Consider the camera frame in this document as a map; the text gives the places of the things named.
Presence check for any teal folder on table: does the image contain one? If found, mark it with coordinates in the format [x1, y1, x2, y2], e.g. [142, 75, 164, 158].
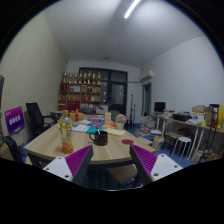
[86, 126, 102, 134]

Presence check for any round wooden table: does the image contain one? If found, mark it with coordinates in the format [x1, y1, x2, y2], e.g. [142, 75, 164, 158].
[25, 125, 155, 165]

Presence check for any ceiling tube light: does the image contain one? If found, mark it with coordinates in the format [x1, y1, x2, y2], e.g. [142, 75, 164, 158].
[124, 0, 141, 19]

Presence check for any white air conditioner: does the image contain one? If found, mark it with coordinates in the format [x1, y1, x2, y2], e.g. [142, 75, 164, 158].
[141, 70, 154, 81]

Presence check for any white round stool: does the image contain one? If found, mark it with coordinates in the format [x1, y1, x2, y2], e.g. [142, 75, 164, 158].
[174, 137, 192, 161]

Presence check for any wooden trophy shelf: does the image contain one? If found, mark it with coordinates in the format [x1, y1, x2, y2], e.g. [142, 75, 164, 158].
[58, 71, 101, 111]

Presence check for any black computer monitor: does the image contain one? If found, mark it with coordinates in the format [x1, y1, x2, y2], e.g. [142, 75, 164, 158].
[154, 102, 166, 113]

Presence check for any purple sign board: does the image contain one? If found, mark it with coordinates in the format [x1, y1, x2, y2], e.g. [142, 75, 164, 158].
[5, 106, 25, 135]

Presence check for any dark glass door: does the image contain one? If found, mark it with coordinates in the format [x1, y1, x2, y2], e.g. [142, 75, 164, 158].
[79, 67, 128, 114]

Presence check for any orange standing card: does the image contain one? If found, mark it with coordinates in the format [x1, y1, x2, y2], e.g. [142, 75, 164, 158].
[104, 112, 111, 123]

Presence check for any black office chair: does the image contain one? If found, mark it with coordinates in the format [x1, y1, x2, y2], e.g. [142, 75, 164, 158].
[26, 103, 57, 137]

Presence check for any yellow notebook on table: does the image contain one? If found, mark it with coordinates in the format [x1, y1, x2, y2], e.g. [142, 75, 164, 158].
[105, 128, 126, 136]

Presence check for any pink flower pot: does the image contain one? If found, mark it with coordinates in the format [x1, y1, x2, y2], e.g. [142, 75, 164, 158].
[115, 114, 127, 130]

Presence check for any red round coaster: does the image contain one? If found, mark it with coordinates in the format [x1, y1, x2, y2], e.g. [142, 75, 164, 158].
[121, 139, 134, 145]

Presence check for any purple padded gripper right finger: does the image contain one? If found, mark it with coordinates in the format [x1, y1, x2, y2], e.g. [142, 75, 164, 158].
[129, 144, 182, 184]

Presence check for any cardboard box on desk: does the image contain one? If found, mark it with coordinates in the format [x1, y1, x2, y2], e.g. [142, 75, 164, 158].
[192, 106, 212, 121]

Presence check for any long white side desk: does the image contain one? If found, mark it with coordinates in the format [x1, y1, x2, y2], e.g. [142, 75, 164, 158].
[152, 114, 224, 161]

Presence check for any black chair at left edge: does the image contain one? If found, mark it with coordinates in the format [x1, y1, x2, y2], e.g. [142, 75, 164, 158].
[0, 136, 23, 163]

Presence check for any black mug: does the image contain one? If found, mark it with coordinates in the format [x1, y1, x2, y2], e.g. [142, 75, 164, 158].
[89, 131, 108, 146]

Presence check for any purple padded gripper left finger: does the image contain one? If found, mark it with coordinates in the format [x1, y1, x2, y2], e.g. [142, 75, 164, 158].
[44, 145, 93, 186]

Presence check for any orange juice plastic bottle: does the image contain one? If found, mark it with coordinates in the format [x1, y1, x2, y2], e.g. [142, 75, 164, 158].
[59, 110, 73, 154]

